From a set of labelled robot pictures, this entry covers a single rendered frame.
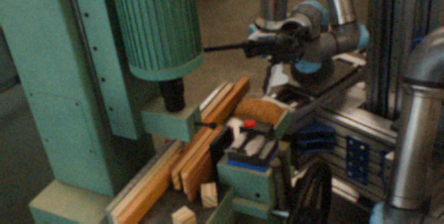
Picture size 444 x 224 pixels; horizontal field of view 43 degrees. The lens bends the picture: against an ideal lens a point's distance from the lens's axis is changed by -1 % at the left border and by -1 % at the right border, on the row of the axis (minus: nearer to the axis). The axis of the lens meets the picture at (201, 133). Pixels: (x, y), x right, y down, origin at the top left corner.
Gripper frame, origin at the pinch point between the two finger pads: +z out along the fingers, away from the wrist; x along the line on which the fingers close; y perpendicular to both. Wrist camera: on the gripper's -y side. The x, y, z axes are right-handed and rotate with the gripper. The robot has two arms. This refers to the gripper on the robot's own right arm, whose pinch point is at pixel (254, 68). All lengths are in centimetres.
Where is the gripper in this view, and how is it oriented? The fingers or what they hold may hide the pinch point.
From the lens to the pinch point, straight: 138.7
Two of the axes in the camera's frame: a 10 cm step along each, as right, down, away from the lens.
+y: 8.3, 0.2, -5.6
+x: 2.9, 8.4, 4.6
